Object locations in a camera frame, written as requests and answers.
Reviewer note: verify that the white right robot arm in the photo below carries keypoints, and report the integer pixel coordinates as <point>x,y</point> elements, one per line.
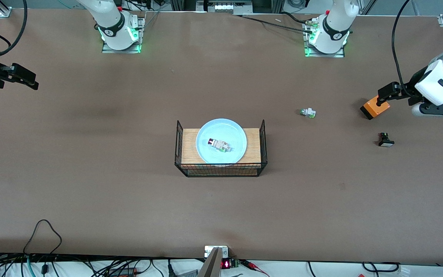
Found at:
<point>110,23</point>

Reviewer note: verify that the orange box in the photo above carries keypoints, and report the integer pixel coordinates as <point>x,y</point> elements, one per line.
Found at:
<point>375,111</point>

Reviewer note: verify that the aluminium profile bracket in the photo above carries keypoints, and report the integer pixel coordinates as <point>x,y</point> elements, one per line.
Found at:
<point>4,11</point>

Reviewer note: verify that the black power adapter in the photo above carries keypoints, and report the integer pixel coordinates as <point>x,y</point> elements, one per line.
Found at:
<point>125,272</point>

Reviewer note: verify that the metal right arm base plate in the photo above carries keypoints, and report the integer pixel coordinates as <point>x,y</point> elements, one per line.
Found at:
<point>121,51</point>

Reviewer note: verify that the black button with white cap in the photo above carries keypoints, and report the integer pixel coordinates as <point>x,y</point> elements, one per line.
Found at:
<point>386,142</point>

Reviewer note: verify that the red push button switch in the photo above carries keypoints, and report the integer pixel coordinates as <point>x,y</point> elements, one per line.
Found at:
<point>219,145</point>

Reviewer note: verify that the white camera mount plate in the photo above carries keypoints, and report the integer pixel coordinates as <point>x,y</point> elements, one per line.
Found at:
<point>224,252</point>

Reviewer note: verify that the grey metal bar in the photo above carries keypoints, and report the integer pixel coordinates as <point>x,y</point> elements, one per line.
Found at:
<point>210,267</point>

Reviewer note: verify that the light blue round plate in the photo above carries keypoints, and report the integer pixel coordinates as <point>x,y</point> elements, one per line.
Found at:
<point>221,129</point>

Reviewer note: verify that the wooden board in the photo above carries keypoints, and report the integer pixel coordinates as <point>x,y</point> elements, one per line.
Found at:
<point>189,150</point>

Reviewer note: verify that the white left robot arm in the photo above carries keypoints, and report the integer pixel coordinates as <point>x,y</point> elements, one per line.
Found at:
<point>333,23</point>

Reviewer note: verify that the red digit display module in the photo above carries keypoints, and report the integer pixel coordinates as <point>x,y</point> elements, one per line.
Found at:
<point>226,264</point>

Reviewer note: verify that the grey power adapter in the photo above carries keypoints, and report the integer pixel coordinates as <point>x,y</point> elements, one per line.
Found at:
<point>187,274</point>

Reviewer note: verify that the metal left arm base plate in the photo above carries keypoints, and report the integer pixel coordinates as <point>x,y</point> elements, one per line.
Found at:
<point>325,55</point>

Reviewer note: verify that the white device on frame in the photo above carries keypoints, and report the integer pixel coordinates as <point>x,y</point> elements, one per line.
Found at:
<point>224,7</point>

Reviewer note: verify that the green push button switch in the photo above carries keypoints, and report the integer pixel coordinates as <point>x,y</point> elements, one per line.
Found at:
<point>309,112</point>

